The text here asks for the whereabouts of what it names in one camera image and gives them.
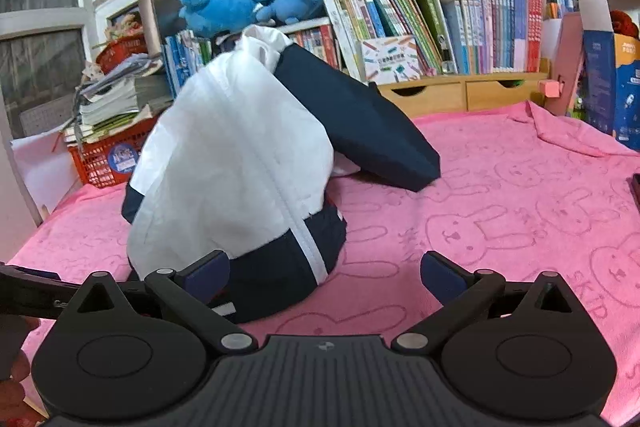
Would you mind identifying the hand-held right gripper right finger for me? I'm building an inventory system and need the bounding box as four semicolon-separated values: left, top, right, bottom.
391;250;588;355

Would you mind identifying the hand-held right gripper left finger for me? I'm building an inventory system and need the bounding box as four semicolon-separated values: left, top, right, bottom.
57;250;259;356

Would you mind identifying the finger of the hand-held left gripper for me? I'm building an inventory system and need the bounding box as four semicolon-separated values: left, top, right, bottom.
0;263;78;321

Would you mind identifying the white and navy jacket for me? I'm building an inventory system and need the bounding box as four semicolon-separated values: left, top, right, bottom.
121;25;442;324

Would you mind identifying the person's left hand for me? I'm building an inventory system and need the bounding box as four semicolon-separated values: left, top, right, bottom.
0;317;48;425

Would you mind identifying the pink rabbit print blanket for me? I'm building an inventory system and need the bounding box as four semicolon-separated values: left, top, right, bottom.
7;101;640;427

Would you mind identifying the white paper sheet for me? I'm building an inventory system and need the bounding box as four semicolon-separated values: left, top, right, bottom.
10;134;81;208

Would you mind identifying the large red plastic basket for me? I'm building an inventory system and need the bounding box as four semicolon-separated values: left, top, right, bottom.
67;117;161;188

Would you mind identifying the wooden drawer organizer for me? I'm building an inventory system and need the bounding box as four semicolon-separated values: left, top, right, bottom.
375;72;551;112

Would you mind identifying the stack of books and papers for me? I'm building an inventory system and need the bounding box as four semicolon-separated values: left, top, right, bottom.
62;57;173;142

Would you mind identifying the row of thin blue books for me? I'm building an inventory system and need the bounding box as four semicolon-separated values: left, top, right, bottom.
162;29;217;100

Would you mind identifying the white colourful print box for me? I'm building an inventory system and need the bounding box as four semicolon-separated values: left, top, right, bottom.
361;36;423;82

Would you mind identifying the small red plastic basket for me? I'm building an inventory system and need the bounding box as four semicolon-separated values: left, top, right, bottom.
95;34;151;75

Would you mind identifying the row of colourful textbooks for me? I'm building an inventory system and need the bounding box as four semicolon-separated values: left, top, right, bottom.
322;0;551;76

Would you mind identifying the pink cardboard board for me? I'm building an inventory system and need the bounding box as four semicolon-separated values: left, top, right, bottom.
542;12;586;118

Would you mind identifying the blue cardboard box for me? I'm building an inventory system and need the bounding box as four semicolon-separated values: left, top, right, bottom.
577;0;640;152

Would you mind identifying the row of tall picture books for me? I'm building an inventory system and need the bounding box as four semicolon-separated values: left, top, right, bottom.
287;24;347;68

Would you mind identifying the blue cat plush toy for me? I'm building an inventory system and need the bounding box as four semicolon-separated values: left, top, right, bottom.
179;0;326;38

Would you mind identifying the white shelf board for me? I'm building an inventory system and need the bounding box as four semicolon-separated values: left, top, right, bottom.
272;17;333;34

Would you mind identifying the red yarn ball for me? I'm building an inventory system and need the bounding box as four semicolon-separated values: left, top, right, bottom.
611;9;640;40

